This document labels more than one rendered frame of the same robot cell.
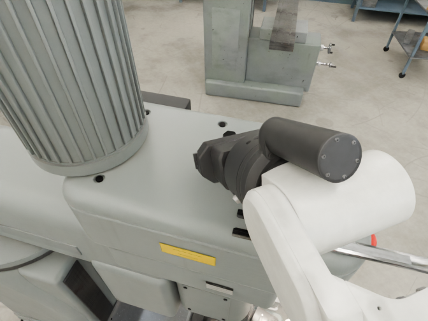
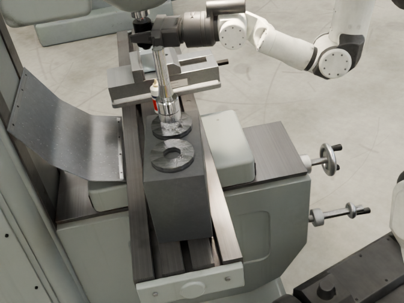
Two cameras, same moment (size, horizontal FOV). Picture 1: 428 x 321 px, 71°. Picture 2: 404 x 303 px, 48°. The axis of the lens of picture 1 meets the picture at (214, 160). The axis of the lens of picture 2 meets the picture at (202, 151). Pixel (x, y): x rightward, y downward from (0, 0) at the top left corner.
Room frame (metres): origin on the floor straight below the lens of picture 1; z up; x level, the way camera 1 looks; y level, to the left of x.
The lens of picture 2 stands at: (-0.74, 0.27, 1.73)
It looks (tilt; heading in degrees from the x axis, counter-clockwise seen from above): 40 degrees down; 339
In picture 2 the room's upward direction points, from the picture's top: 8 degrees counter-clockwise
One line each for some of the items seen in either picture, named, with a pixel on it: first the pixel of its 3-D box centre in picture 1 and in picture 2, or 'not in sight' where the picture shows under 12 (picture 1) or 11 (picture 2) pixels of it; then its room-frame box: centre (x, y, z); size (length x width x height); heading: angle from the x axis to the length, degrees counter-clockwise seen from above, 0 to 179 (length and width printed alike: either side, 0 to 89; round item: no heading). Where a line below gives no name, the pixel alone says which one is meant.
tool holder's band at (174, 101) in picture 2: not in sight; (166, 99); (0.02, 0.04, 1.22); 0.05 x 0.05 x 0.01
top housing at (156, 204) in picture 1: (219, 191); not in sight; (0.33, -0.01, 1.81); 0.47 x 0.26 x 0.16; 74
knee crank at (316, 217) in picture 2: not in sight; (339, 212); (0.04, -0.49, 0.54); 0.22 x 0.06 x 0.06; 74
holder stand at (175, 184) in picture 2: not in sight; (178, 172); (-0.03, 0.06, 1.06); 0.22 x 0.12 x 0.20; 158
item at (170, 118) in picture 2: not in sight; (169, 112); (0.02, 0.04, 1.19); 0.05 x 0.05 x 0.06
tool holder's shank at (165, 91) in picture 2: not in sight; (162, 74); (0.02, 0.04, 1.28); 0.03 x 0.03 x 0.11
